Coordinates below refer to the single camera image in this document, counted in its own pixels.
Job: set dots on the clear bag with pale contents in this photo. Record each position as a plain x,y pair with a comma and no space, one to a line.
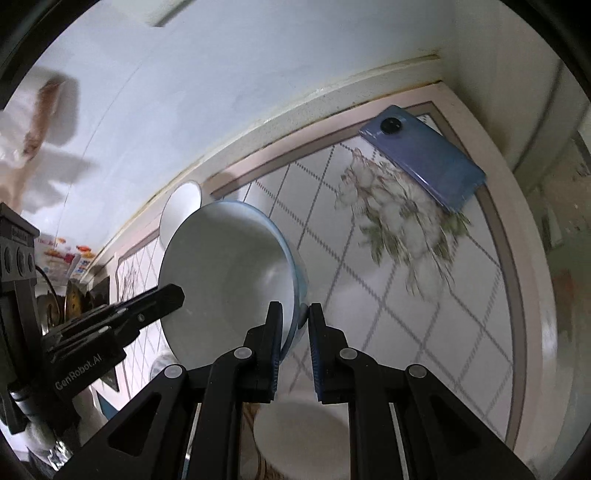
14,157

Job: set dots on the white bowl with red flower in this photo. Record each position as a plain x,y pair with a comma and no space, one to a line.
300,438

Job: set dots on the black frying pan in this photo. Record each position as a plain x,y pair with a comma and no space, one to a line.
74,300

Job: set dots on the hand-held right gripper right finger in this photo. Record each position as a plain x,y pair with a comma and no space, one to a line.
316,350

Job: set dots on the white bowl with dark rim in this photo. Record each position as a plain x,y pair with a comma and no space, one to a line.
182,207

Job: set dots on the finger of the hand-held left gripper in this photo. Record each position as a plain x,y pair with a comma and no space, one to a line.
152,304

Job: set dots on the blue smartphone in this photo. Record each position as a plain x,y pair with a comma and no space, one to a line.
425,157

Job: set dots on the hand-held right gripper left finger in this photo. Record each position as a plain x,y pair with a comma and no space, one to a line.
277,341

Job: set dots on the colourful cartoon wall sticker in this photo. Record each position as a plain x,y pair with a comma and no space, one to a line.
78,263

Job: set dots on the printed flower table mat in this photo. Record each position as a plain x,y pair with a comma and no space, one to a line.
369,300

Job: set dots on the frosted glass sliding door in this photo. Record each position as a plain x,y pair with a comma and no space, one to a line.
568,230

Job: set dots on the white bowl with blue flowers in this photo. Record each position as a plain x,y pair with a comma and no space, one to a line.
221,267

